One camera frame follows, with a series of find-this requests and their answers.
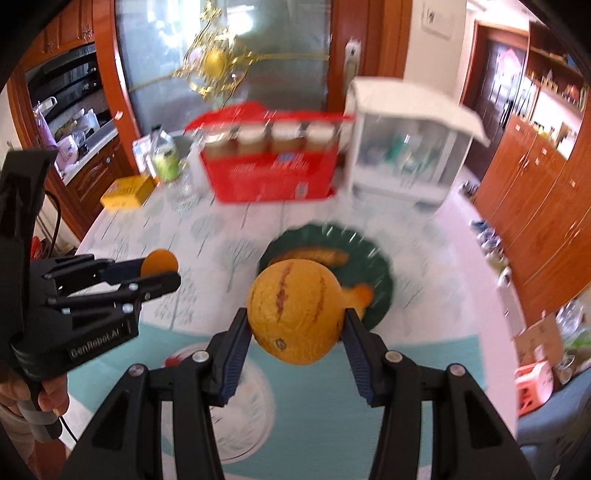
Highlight cracked orange-yellow melon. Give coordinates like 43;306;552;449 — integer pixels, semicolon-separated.
246;258;345;365

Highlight frosted glass door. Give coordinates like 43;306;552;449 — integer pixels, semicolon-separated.
115;0;334;139

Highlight person's left hand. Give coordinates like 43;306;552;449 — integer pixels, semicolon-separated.
0;376;71;416

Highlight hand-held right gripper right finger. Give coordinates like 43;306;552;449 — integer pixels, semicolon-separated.
342;307;536;480

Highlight green leaf-shaped plate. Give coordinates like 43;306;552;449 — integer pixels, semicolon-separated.
257;224;398;330

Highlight clear drinking glass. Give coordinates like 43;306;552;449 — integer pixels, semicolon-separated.
170;174;200;210

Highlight white countertop cabinet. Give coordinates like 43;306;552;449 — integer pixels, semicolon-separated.
344;78;491;210

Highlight pink plastic bag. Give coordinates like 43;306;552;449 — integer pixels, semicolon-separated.
54;137;80;172

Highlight pink plastic stool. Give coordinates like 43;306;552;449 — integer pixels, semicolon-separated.
515;362;556;417

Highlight white wall switch plate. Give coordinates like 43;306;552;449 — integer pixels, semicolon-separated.
422;6;454;38

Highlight silver door handle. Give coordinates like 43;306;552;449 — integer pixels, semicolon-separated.
344;39;362;89

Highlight white plastic bottle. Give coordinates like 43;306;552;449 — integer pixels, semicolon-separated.
187;137;209;186

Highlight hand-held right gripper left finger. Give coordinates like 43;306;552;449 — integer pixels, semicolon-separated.
60;307;254;480

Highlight black range hood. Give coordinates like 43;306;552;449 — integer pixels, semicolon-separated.
25;44;101;95

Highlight white and blue carton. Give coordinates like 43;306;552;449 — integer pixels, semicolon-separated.
132;136;155;178

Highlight spotted banana with red sticker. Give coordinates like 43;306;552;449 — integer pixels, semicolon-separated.
277;247;350;271

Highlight clear plastic bag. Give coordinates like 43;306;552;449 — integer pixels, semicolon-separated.
554;300;591;352

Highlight cardboard box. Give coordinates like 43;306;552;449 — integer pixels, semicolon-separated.
512;314;570;371

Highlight red door decoration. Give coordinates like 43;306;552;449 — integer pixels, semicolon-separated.
498;46;523;80

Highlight dark entrance door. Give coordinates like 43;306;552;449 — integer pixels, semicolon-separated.
466;25;529;134

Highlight wooden kitchen base cabinet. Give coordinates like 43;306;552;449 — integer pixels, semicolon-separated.
59;124;140;241

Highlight wooden wall cabinets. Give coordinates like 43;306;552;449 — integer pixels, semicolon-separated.
475;113;591;315

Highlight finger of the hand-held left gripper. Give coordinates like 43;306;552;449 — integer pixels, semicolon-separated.
42;257;149;288
45;271;182;320

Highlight small dark cups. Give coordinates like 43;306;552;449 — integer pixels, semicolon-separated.
470;220;511;273

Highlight tree print tablecloth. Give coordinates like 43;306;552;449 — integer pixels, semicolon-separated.
69;178;527;480

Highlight red paper cup package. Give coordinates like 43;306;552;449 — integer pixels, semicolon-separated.
185;102;356;204

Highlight gold door ornament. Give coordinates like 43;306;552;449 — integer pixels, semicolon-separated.
171;0;329;99

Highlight small orange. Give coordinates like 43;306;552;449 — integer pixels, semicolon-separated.
141;249;180;278

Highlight blue-grey chair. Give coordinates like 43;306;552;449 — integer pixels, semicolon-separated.
516;383;591;450

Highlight yellow flat box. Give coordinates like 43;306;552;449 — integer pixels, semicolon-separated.
100;175;156;211

